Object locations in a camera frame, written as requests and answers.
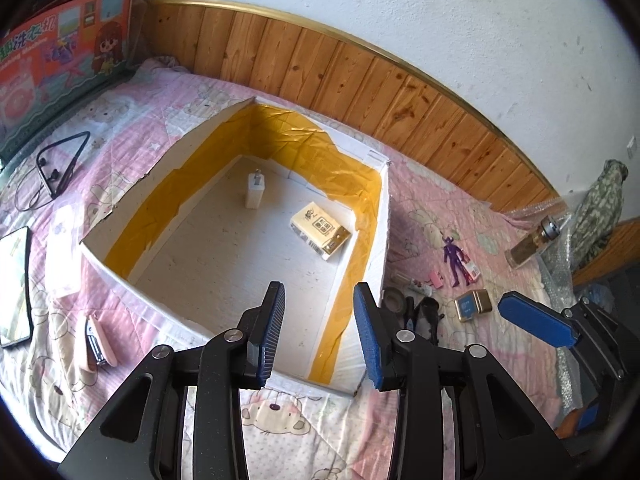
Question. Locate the small white tube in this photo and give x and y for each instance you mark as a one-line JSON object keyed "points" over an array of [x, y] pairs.
{"points": [[419, 287]]}

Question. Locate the pink toy box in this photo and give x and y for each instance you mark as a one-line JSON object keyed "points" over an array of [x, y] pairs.
{"points": [[60, 55]]}

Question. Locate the white flat box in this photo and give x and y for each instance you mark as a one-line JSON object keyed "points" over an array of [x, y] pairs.
{"points": [[65, 255]]}

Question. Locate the pink stapler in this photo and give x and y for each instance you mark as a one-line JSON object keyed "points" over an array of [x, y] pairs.
{"points": [[95, 340]]}

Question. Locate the red and grey staple box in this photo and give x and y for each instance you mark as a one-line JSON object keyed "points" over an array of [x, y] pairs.
{"points": [[471, 270]]}

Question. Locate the small pink eraser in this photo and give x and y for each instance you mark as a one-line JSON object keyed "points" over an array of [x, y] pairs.
{"points": [[436, 278]]}

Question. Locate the white charger plug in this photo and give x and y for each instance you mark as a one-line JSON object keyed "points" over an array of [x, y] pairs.
{"points": [[255, 190]]}

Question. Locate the black neckband earphones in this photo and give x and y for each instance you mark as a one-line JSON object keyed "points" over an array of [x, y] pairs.
{"points": [[60, 160]]}

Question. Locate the purple action figure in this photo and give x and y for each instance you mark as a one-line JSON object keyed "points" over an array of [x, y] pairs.
{"points": [[455, 260]]}

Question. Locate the white cardboard box yellow tape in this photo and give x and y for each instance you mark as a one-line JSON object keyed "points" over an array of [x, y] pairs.
{"points": [[225, 260]]}

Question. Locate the clear bubble wrap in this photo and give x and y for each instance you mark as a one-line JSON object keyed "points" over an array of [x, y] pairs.
{"points": [[560, 280]]}

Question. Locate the black tablet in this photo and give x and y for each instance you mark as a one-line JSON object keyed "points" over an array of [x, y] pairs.
{"points": [[15, 285]]}

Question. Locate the wooden headboard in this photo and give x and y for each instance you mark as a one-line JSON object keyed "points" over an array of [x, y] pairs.
{"points": [[350, 70]]}

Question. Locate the green tape roll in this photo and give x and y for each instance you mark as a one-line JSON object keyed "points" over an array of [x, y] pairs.
{"points": [[395, 300]]}

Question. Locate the black sunglasses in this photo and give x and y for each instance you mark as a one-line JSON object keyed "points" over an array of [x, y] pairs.
{"points": [[427, 315]]}

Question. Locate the glass perfume bottle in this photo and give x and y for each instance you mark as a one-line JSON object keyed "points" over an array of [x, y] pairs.
{"points": [[530, 242]]}

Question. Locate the gold tin box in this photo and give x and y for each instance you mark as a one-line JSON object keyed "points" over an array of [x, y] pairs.
{"points": [[472, 306]]}

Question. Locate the yellow tissue packet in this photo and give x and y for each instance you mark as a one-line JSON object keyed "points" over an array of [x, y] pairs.
{"points": [[320, 230]]}

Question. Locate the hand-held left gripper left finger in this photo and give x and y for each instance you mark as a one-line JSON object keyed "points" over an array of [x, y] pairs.
{"points": [[270, 330]]}

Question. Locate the white wall socket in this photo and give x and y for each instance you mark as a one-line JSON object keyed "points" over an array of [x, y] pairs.
{"points": [[634, 146]]}

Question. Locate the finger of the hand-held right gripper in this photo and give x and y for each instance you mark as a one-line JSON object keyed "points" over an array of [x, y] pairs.
{"points": [[537, 320]]}

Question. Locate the camouflage cloth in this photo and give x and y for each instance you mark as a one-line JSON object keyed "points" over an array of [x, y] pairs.
{"points": [[597, 210]]}

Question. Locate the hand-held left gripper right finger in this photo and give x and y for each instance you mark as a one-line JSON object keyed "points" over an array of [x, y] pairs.
{"points": [[367, 335]]}

